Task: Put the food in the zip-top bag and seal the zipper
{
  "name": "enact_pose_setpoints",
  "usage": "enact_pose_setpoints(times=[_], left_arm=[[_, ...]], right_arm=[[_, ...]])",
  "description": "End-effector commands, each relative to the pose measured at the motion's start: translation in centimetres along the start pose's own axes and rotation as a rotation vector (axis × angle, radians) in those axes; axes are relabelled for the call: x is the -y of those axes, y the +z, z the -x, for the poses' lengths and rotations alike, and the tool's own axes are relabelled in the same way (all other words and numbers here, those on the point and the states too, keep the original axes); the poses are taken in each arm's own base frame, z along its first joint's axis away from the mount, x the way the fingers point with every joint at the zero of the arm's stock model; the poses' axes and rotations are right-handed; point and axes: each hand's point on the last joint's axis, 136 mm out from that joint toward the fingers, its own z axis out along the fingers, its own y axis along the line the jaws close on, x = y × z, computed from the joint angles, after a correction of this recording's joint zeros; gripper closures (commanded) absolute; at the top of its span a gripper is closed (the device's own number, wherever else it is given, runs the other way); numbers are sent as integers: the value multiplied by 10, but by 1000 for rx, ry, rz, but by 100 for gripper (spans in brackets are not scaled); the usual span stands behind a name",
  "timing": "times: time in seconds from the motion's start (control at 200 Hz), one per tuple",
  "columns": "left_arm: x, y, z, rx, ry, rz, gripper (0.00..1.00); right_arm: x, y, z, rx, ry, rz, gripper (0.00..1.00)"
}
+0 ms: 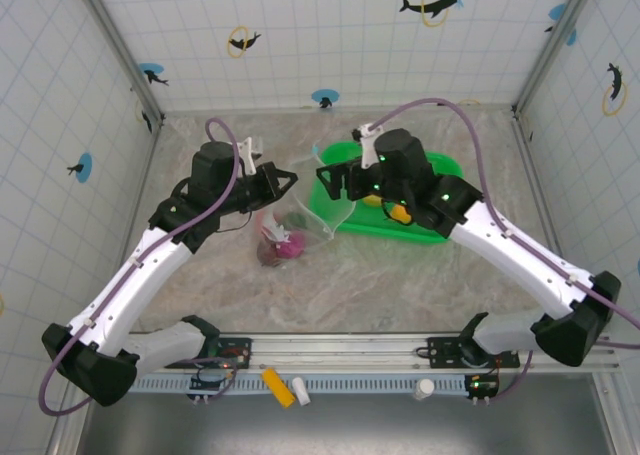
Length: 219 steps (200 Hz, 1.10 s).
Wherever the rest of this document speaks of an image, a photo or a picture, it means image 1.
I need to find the clear zip-top bag blue slider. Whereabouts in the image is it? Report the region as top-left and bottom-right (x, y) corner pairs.
(252, 144), (359, 271)

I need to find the purple toy cabbage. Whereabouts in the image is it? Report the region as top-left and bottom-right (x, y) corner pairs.
(279, 232), (307, 259)

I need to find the green perforated plastic basket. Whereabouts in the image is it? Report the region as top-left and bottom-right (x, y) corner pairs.
(307, 142), (466, 246)

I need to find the yellow cylinder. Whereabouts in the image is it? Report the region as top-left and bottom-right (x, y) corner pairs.
(261, 367), (296, 407)

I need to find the small circuit board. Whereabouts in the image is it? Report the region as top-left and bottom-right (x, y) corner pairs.
(188, 364), (239, 401)
(464, 373), (500, 402)

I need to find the white plastic cylinder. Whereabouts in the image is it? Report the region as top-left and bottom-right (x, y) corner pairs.
(292, 376), (312, 406)

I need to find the small white bottle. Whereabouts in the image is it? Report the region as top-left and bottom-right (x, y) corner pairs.
(412, 377), (436, 402)

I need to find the dolphin blue circle wall sticker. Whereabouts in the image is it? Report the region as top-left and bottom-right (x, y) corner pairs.
(310, 88), (340, 110)
(66, 152), (95, 184)
(138, 62), (170, 87)

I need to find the dolphin yellow ring wall sticker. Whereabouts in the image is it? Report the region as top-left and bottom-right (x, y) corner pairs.
(601, 62), (629, 117)
(134, 99), (154, 135)
(227, 24), (263, 59)

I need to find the aluminium frame post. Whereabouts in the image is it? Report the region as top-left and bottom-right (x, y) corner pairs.
(511, 0), (600, 117)
(74, 0), (165, 125)

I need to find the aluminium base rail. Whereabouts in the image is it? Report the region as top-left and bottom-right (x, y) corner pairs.
(132, 332), (620, 376)

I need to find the large dolphin yellow ring sticker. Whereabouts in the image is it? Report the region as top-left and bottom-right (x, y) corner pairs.
(398, 0), (475, 29)

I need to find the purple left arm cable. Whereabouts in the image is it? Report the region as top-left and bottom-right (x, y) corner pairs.
(37, 117), (239, 417)

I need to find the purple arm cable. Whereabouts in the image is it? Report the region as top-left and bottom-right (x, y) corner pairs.
(37, 117), (239, 417)
(367, 97), (640, 404)

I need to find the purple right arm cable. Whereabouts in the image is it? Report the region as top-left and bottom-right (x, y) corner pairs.
(367, 97), (640, 404)

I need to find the white slotted cable duct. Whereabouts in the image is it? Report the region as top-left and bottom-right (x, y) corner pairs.
(132, 376), (471, 395)

